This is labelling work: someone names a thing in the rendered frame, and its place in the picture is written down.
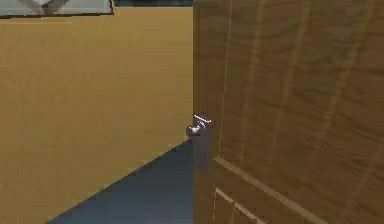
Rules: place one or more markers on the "brown wooden room door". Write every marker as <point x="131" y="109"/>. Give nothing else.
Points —
<point x="293" y="110"/>

